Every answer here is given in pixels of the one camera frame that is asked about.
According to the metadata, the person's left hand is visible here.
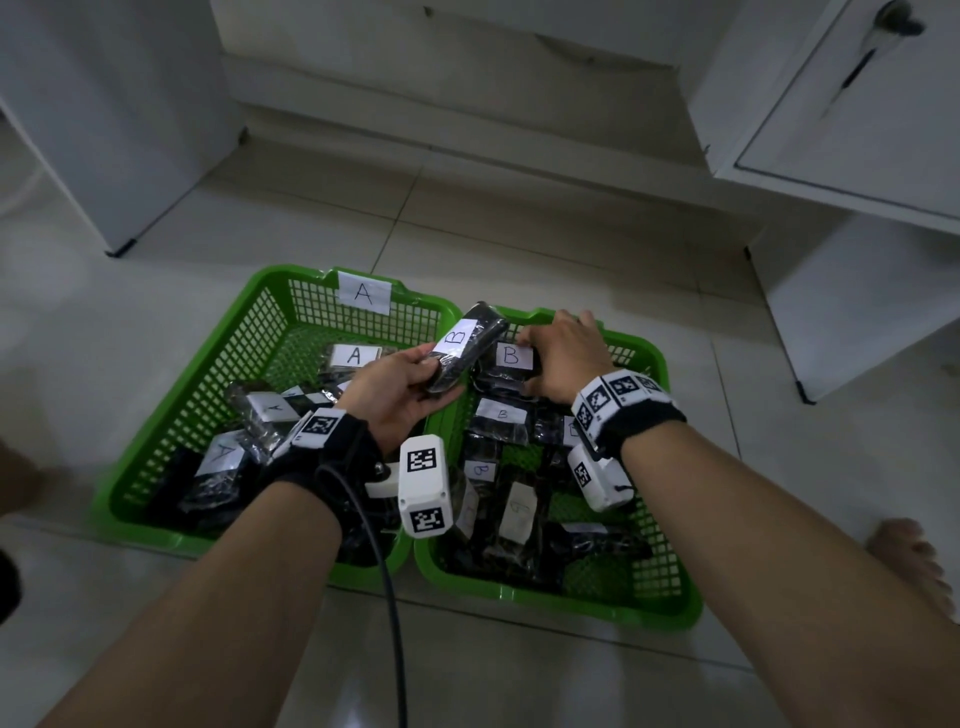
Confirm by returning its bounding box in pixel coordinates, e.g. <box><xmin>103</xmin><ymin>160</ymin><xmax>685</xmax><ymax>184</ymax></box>
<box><xmin>333</xmin><ymin>343</ymin><xmax>466</xmax><ymax>459</ymax></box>

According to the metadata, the person's right hand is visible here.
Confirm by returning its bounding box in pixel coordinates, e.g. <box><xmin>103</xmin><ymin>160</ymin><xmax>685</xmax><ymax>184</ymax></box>
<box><xmin>515</xmin><ymin>309</ymin><xmax>618</xmax><ymax>406</ymax></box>

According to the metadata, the green plastic basket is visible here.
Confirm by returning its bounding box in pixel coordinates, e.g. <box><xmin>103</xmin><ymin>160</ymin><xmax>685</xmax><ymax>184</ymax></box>
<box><xmin>412</xmin><ymin>303</ymin><xmax>705</xmax><ymax>631</ymax></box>
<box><xmin>93</xmin><ymin>263</ymin><xmax>463</xmax><ymax>594</ymax></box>

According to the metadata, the person's right forearm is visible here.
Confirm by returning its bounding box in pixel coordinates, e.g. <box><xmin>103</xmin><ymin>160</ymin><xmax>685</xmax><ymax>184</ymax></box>
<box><xmin>620</xmin><ymin>419</ymin><xmax>960</xmax><ymax>728</ymax></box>

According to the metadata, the person's left forearm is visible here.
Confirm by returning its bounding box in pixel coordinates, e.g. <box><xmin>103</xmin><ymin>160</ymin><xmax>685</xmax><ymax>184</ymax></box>
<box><xmin>37</xmin><ymin>479</ymin><xmax>345</xmax><ymax>728</ymax></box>

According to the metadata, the person's right foot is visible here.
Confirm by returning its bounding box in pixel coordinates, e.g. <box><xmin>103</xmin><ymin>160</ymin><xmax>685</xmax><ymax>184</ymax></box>
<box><xmin>866</xmin><ymin>517</ymin><xmax>958</xmax><ymax>620</ymax></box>

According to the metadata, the black wristband with marker tags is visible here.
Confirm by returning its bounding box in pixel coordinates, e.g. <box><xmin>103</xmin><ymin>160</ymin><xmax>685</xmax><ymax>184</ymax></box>
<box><xmin>258</xmin><ymin>407</ymin><xmax>391</xmax><ymax>538</ymax></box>
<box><xmin>569</xmin><ymin>369</ymin><xmax>688</xmax><ymax>463</ymax></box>

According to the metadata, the white desk cabinet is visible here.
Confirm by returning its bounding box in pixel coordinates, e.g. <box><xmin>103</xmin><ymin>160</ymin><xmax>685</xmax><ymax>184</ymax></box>
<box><xmin>678</xmin><ymin>0</ymin><xmax>960</xmax><ymax>406</ymax></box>

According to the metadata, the white desk side panel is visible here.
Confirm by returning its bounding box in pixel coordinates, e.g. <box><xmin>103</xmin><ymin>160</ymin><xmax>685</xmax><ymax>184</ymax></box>
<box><xmin>0</xmin><ymin>0</ymin><xmax>245</xmax><ymax>259</ymax></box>

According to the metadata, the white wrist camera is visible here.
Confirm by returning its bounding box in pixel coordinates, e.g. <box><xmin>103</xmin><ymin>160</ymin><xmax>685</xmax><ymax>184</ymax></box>
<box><xmin>365</xmin><ymin>433</ymin><xmax>457</xmax><ymax>540</ymax></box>
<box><xmin>566</xmin><ymin>442</ymin><xmax>637</xmax><ymax>514</ymax></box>

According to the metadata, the black camera cable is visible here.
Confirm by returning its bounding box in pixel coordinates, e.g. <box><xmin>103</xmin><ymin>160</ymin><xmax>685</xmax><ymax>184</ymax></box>
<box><xmin>314</xmin><ymin>463</ymin><xmax>410</xmax><ymax>728</ymax></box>

